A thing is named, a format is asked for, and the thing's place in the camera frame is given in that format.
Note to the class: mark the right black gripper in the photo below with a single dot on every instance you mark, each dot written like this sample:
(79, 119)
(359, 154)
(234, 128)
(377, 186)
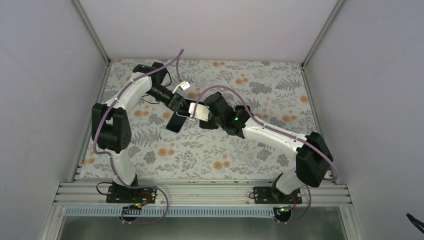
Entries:
(203, 125)

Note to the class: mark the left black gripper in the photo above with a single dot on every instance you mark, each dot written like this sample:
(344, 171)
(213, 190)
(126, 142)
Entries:
(175, 102)

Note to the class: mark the black phone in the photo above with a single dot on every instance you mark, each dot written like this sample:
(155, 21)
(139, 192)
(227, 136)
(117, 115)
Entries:
(176, 123)

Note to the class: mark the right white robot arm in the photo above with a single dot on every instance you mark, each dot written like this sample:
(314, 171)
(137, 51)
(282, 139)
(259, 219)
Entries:
(312, 156)

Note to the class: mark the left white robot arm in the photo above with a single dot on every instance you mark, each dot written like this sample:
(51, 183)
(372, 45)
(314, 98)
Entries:
(110, 126)

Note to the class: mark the floral patterned table mat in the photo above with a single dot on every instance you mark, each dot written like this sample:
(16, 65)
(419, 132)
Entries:
(275, 92)

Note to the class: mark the black object at corner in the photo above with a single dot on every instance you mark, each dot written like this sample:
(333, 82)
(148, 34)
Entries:
(416, 222)

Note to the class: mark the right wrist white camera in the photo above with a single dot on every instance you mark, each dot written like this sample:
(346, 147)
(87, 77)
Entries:
(201, 112)

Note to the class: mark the wrist white camera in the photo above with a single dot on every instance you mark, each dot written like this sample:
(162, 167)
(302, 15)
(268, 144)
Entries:
(201, 112)
(184, 85)

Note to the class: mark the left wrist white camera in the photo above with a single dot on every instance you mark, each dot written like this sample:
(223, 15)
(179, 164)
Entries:
(184, 85)

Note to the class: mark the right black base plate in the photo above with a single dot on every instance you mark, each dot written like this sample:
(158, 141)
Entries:
(263, 195)

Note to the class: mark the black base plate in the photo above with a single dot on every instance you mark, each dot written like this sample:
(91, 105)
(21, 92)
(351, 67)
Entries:
(123, 195)
(263, 195)

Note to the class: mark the perforated grey cable tray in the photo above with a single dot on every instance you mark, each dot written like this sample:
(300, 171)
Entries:
(171, 212)

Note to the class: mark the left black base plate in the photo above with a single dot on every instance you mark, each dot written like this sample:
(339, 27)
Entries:
(123, 195)

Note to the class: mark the aluminium front rail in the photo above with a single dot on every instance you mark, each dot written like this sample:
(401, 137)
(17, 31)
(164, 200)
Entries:
(201, 194)

